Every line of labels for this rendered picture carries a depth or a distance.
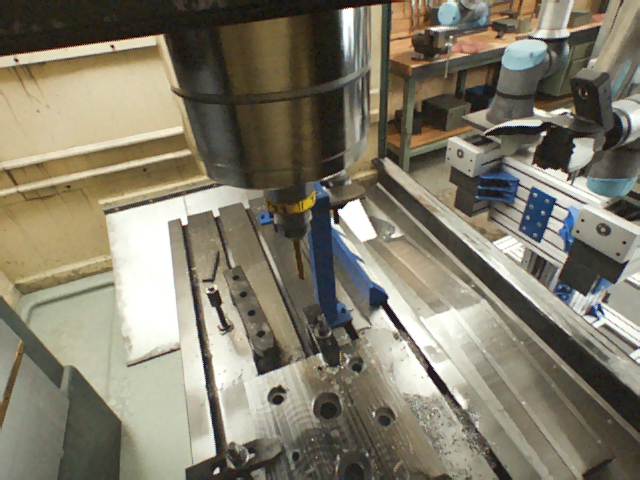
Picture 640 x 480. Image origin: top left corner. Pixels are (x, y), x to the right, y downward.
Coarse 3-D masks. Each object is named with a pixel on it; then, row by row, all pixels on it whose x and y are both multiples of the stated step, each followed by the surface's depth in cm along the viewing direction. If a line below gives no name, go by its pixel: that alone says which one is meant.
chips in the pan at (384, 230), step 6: (372, 216) 155; (372, 222) 151; (378, 222) 151; (384, 222) 151; (378, 228) 148; (384, 228) 148; (390, 228) 148; (378, 234) 145; (384, 234) 145; (390, 234) 145; (384, 240) 143
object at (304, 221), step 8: (280, 216) 38; (288, 216) 37; (296, 216) 37; (304, 216) 38; (280, 224) 38; (288, 224) 38; (296, 224) 38; (304, 224) 38; (312, 224) 39; (280, 232) 39; (288, 232) 38; (296, 232) 38; (304, 232) 39; (296, 240) 40
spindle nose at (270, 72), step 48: (192, 48) 23; (240, 48) 22; (288, 48) 23; (336, 48) 24; (192, 96) 26; (240, 96) 24; (288, 96) 24; (336, 96) 26; (192, 144) 29; (240, 144) 26; (288, 144) 26; (336, 144) 28
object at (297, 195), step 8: (312, 184) 37; (264, 192) 36; (272, 192) 35; (280, 192) 35; (288, 192) 35; (296, 192) 35; (304, 192) 36; (312, 192) 37; (272, 200) 36; (280, 200) 35; (288, 200) 35; (296, 200) 36
